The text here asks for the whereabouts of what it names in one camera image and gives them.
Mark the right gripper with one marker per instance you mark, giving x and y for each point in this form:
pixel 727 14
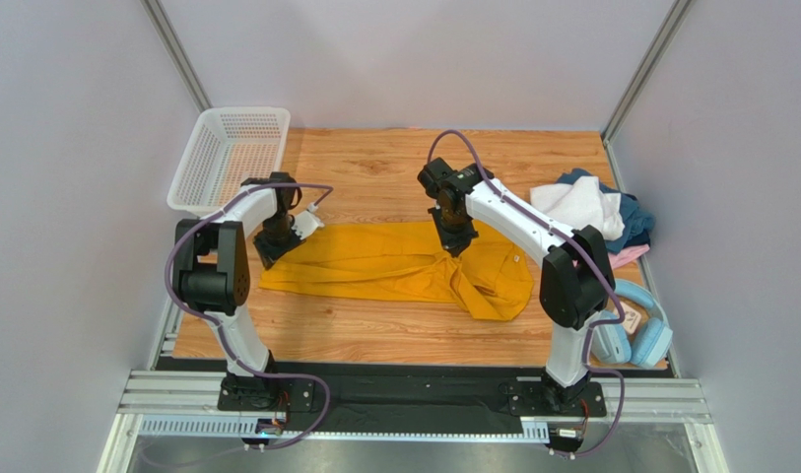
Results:
pixel 456 234

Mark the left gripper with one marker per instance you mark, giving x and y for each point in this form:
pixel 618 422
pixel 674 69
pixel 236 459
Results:
pixel 268 253

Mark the yellow t-shirt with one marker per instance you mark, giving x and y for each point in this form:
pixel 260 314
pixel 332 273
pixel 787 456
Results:
pixel 404 262

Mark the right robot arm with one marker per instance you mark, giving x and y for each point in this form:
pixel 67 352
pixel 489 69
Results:
pixel 576 279

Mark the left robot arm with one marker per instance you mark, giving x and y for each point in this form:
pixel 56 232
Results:
pixel 208 273

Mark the white plastic basket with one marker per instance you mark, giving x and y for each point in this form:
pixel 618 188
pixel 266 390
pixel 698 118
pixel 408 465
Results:
pixel 227 146

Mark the white t-shirt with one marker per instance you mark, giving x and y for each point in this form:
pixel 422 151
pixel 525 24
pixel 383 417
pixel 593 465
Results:
pixel 580 205

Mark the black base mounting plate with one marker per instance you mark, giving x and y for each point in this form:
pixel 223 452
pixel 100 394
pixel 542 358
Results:
pixel 412 399

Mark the pink garment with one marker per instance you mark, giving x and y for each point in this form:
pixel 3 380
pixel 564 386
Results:
pixel 627 255

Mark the blue t-shirt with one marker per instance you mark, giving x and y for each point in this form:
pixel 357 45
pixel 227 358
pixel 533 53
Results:
pixel 626 222

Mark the light blue headphones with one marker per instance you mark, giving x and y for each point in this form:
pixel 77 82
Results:
pixel 648 347

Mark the pink item inside headphones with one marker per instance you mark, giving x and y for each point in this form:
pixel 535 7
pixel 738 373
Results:
pixel 632 319

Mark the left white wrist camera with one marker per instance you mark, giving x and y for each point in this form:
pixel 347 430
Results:
pixel 306 224

